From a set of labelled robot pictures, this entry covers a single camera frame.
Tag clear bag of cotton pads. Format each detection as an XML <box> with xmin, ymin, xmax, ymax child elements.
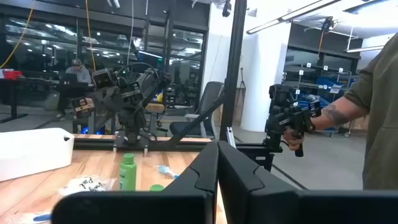
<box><xmin>58</xmin><ymin>174</ymin><xmax>118</xmax><ymax>197</ymax></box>

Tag black background table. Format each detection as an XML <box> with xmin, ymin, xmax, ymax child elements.
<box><xmin>0</xmin><ymin>77</ymin><xmax>58</xmax><ymax>124</ymax></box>

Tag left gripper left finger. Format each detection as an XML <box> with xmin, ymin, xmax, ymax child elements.
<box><xmin>51</xmin><ymin>141</ymin><xmax>219</xmax><ymax>224</ymax></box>

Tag tan and black device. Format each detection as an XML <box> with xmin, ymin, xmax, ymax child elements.
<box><xmin>70</xmin><ymin>96</ymin><xmax>96</xmax><ymax>119</ymax></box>

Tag standing person's hand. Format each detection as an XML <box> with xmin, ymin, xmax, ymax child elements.
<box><xmin>283</xmin><ymin>126</ymin><xmax>304</xmax><ymax>152</ymax></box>

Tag distant seated person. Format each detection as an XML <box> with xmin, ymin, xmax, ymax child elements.
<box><xmin>55</xmin><ymin>57</ymin><xmax>93</xmax><ymax>121</ymax></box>

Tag short ceiling light bar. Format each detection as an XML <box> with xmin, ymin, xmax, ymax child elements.
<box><xmin>344</xmin><ymin>45</ymin><xmax>386</xmax><ymax>54</ymax></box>

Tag grey office chair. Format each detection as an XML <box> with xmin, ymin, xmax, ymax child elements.
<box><xmin>169</xmin><ymin>81</ymin><xmax>225</xmax><ymax>139</ymax></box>

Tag orange hanging cable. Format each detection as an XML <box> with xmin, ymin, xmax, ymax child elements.
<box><xmin>85</xmin><ymin>0</ymin><xmax>97</xmax><ymax>72</ymax></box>

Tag long ceiling light bar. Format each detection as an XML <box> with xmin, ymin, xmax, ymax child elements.
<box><xmin>245</xmin><ymin>0</ymin><xmax>343</xmax><ymax>35</ymax></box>

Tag white plastic bin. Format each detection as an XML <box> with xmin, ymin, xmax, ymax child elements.
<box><xmin>0</xmin><ymin>127</ymin><xmax>75</xmax><ymax>183</ymax></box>

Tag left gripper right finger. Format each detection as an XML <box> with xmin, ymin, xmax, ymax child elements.
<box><xmin>217</xmin><ymin>140</ymin><xmax>398</xmax><ymax>224</ymax></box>

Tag standing person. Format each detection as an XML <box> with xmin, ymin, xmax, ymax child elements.
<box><xmin>307</xmin><ymin>32</ymin><xmax>398</xmax><ymax>190</ymax></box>

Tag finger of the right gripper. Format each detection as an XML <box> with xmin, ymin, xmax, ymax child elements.
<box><xmin>95</xmin><ymin>89</ymin><xmax>111</xmax><ymax>113</ymax></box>
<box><xmin>109</xmin><ymin>88</ymin><xmax>125</xmax><ymax>113</ymax></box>

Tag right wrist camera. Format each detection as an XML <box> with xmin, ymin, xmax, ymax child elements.
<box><xmin>91</xmin><ymin>68</ymin><xmax>119</xmax><ymax>90</ymax></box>

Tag wooden stool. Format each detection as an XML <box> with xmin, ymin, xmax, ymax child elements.
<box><xmin>144</xmin><ymin>103</ymin><xmax>166</xmax><ymax>135</ymax></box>

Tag red box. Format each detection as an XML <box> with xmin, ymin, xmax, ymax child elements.
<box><xmin>0</xmin><ymin>68</ymin><xmax>24</xmax><ymax>80</ymax></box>

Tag metal rack with blue bins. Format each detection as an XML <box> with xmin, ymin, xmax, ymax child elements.
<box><xmin>281</xmin><ymin>62</ymin><xmax>357</xmax><ymax>138</ymax></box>

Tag black teleoperation handle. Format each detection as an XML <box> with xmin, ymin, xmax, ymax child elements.
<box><xmin>264</xmin><ymin>83</ymin><xmax>323</xmax><ymax>158</ymax></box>

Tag light blue toothbrush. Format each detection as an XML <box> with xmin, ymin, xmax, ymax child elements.
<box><xmin>154</xmin><ymin>164</ymin><xmax>180</xmax><ymax>180</ymax></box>

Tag yellow hanging cable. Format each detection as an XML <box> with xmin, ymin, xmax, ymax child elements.
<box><xmin>0</xmin><ymin>0</ymin><xmax>35</xmax><ymax>69</ymax></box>

